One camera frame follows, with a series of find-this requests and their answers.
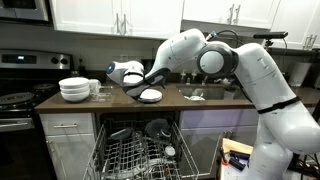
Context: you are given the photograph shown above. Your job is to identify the white robot base table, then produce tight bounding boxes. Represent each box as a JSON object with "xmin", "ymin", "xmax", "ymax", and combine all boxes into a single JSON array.
[{"xmin": 218, "ymin": 138, "xmax": 253, "ymax": 180}]

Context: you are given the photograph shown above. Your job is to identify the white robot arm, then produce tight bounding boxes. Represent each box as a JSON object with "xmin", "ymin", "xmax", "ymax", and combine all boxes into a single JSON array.
[{"xmin": 106, "ymin": 29, "xmax": 320, "ymax": 180}]

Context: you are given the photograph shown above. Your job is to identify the stainless steel stove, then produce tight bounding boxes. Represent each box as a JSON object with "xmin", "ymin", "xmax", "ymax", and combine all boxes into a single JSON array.
[{"xmin": 0, "ymin": 49, "xmax": 73, "ymax": 180}]

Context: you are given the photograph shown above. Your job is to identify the white upper cabinets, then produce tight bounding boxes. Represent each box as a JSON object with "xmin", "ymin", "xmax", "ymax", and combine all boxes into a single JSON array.
[{"xmin": 49, "ymin": 0, "xmax": 319, "ymax": 46}]

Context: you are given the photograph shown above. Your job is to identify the microwave oven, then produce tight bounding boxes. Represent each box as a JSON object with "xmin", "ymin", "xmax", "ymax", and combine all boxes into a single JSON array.
[{"xmin": 0, "ymin": 0, "xmax": 49, "ymax": 22}]

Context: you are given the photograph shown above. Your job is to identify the white lower cabinet drawers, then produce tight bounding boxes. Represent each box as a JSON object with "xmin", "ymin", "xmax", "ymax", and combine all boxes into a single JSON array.
[{"xmin": 40, "ymin": 113, "xmax": 95, "ymax": 180}]

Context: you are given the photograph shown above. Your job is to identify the white mug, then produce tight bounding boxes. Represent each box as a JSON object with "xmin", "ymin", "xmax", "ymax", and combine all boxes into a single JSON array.
[{"xmin": 89, "ymin": 79, "xmax": 101, "ymax": 94}]

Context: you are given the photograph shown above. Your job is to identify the black camera on stand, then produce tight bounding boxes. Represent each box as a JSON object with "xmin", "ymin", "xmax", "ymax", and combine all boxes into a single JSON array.
[{"xmin": 253, "ymin": 31, "xmax": 288, "ymax": 47}]

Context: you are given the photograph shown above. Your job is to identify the wire dishwasher rack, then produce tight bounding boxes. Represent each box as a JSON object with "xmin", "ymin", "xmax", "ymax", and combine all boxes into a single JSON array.
[{"xmin": 82, "ymin": 123, "xmax": 199, "ymax": 180}]

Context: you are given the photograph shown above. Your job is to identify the stack of white bowls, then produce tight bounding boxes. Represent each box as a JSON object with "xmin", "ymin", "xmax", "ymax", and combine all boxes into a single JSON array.
[{"xmin": 59, "ymin": 77, "xmax": 90, "ymax": 102}]

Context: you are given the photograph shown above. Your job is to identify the open dishwasher door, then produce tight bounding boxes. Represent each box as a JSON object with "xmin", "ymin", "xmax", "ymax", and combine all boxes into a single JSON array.
[{"xmin": 183, "ymin": 132, "xmax": 220, "ymax": 180}]

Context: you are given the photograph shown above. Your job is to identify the clear glass jar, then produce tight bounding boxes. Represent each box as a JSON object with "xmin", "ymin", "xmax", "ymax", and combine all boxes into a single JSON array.
[{"xmin": 91, "ymin": 86, "xmax": 114, "ymax": 103}]

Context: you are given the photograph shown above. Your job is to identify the kitchen sink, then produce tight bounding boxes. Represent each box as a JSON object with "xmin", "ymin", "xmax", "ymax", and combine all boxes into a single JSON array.
[{"xmin": 177, "ymin": 85, "xmax": 246, "ymax": 101}]

